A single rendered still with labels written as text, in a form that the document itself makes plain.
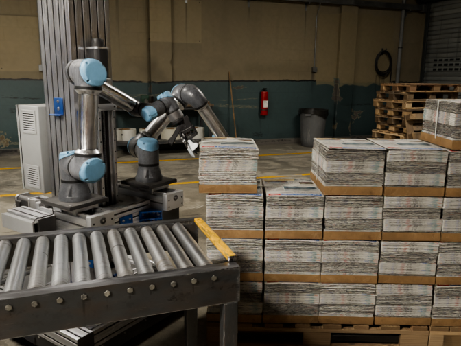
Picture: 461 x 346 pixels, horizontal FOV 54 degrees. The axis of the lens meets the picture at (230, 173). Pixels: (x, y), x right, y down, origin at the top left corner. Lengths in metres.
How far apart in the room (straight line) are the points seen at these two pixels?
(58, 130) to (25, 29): 6.21
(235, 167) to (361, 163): 0.61
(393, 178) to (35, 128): 1.84
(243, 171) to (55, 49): 1.12
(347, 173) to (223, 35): 7.10
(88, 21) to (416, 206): 1.86
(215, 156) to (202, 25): 6.95
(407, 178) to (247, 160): 0.77
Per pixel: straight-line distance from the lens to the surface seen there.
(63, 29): 2.44
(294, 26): 9.74
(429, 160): 2.36
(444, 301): 2.64
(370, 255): 2.40
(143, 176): 2.53
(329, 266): 2.39
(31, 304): 1.41
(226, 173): 2.19
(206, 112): 2.67
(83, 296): 1.40
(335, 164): 2.24
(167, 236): 1.75
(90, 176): 2.07
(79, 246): 1.71
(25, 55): 8.64
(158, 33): 8.71
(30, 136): 2.66
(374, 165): 2.28
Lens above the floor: 1.40
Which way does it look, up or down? 12 degrees down
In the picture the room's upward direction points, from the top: 1 degrees clockwise
